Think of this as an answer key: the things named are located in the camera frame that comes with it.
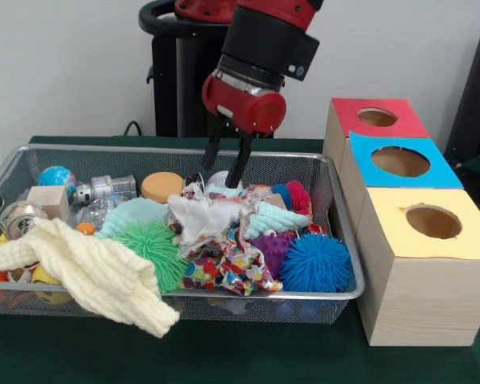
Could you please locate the blue spiky ball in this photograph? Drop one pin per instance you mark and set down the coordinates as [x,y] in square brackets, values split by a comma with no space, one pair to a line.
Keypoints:
[316,262]

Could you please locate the colourful patterned cloth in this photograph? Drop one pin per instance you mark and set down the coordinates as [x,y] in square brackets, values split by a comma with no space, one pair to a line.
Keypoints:
[232,268]
[204,216]

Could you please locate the tan round bun toy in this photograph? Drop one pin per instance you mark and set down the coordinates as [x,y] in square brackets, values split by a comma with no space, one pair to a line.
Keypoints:
[162,186]

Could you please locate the pale yellow cloth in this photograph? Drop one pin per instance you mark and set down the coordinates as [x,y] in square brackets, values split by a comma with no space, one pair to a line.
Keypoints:
[96,272]

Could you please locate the mint green cloth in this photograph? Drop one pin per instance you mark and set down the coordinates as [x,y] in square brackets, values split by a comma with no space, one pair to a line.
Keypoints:
[132,212]

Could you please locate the purple spiky ball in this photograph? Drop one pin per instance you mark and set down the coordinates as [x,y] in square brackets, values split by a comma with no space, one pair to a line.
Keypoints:
[272,250]

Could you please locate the wooden box with three holes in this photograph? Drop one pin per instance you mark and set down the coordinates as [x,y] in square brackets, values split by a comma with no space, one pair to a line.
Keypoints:
[424,296]

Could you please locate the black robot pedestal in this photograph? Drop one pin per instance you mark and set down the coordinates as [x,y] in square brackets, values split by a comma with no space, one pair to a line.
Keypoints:
[184,88]

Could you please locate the small wooden cube block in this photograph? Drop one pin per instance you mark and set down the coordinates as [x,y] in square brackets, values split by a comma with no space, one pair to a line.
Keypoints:
[48,202]

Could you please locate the shallow clear mesh bin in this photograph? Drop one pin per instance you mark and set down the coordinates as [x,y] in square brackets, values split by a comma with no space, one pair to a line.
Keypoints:
[340,208]

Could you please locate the green spiky ball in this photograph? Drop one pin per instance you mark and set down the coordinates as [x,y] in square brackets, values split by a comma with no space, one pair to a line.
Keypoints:
[156,248]

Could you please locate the crushed silver can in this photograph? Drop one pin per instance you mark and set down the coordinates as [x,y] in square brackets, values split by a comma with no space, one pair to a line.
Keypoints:
[194,181]

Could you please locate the pale pink ball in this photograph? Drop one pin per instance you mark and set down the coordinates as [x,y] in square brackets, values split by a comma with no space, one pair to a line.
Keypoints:
[220,178]

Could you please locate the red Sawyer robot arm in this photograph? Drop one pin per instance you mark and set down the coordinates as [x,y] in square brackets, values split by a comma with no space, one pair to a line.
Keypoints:
[264,40]

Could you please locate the crushed clear water bottle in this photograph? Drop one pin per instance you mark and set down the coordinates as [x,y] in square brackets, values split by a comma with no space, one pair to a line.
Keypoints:
[102,192]

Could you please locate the small blue globe ball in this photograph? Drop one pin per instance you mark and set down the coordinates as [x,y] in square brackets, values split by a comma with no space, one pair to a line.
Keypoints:
[56,178]

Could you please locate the red spiky toy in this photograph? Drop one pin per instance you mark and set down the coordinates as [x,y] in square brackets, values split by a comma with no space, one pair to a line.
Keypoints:
[298,196]

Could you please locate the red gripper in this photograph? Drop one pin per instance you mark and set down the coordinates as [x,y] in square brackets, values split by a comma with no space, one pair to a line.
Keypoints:
[244,104]

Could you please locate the round silver tin can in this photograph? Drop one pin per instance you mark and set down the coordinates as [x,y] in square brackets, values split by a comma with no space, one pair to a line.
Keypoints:
[20,220]

